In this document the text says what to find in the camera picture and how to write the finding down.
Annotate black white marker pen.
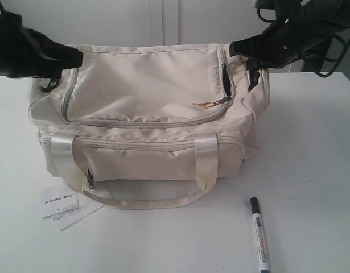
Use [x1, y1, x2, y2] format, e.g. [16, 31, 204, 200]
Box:
[250, 197, 271, 273]

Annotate white rear hang tag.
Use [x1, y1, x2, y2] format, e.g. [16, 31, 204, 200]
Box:
[52, 195, 104, 231]

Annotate black background cables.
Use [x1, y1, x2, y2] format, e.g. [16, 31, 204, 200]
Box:
[254, 0, 350, 79]

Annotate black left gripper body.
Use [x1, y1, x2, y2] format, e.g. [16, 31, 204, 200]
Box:
[0, 13, 44, 78]

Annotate white Tonlion hang tag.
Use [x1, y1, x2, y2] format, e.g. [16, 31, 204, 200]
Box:
[39, 186, 79, 218]

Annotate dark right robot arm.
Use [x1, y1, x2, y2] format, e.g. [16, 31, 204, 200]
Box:
[229, 1, 350, 68]

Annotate cream fabric duffel bag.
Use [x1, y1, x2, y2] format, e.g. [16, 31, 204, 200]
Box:
[28, 44, 270, 209]

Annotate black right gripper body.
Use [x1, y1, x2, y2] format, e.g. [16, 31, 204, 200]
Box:
[260, 11, 331, 68]

